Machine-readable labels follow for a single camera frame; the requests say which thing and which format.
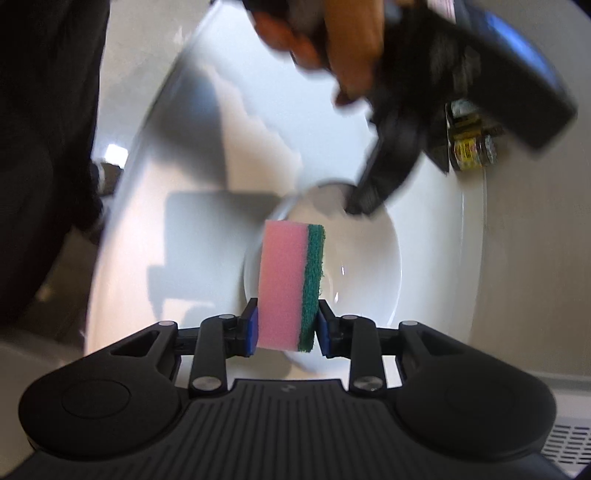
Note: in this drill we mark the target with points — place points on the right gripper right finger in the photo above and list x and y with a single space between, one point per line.
357 339

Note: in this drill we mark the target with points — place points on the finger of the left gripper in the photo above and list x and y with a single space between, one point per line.
383 180

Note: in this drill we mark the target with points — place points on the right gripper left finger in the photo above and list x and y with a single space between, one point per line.
216 340

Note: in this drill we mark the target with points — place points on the white ceramic bowl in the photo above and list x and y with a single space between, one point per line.
362 268

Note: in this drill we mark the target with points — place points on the pink and green sponge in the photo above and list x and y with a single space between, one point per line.
290 278

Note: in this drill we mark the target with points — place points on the person's left hand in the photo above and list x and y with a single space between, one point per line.
350 46

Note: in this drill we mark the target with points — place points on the checkered lid sauce jar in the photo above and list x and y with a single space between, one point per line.
472 153

